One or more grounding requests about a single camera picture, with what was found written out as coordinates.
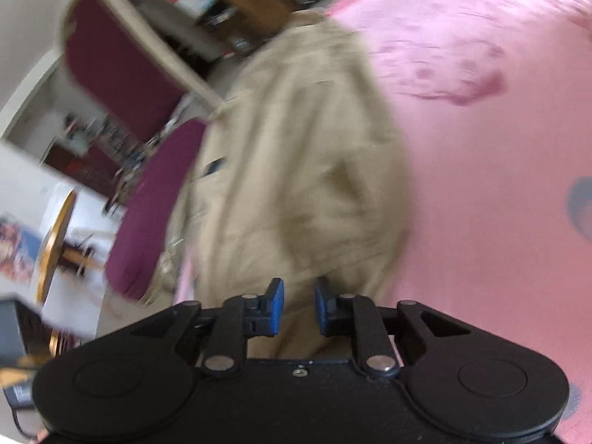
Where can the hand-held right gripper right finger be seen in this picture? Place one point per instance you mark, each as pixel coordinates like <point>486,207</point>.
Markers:
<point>321,307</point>

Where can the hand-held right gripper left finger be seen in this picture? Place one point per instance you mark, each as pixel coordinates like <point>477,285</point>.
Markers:
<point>276,307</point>

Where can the beige pants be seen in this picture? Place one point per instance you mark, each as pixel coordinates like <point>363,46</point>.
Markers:
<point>296,171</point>

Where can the pink dog-print blanket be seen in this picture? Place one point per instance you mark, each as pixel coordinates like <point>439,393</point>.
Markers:
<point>485,194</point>

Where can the wooden table with slanted legs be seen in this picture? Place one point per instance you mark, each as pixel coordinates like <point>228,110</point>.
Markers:
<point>53,240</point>

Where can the maroon padded banquet chair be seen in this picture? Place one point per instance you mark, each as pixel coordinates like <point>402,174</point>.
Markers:
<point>120,64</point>

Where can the brown wooden cabinet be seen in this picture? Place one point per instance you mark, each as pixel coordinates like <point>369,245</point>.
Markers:
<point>259,0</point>

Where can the cartoon wall poster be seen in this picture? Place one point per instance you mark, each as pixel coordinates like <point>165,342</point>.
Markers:
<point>16,249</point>

